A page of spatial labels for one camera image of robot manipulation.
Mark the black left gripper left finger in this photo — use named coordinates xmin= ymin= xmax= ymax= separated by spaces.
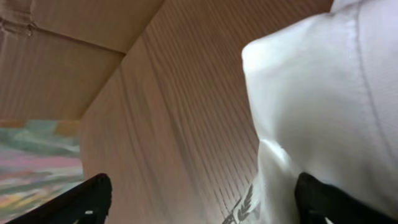
xmin=6 ymin=173 xmax=113 ymax=224

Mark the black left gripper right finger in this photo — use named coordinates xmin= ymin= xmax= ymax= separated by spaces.
xmin=294 ymin=172 xmax=397 ymax=224

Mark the white t-shirt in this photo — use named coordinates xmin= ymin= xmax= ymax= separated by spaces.
xmin=225 ymin=0 xmax=397 ymax=223

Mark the colourful folded cloth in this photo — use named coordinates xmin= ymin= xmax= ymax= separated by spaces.
xmin=1 ymin=119 xmax=84 ymax=223

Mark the fern print fabric bag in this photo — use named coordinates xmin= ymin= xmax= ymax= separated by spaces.
xmin=1 ymin=0 xmax=331 ymax=223

